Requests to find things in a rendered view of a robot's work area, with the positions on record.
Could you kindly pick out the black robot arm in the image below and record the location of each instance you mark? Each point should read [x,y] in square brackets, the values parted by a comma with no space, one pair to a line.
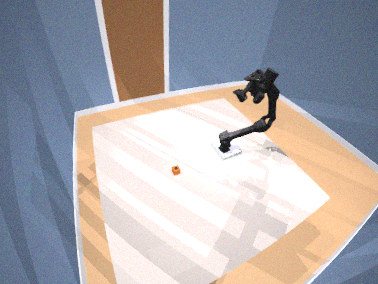
[260,125]

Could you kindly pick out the orange block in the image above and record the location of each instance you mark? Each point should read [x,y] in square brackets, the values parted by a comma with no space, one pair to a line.
[176,170]

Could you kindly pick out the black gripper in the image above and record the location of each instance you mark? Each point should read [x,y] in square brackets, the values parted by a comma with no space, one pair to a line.
[256,79]

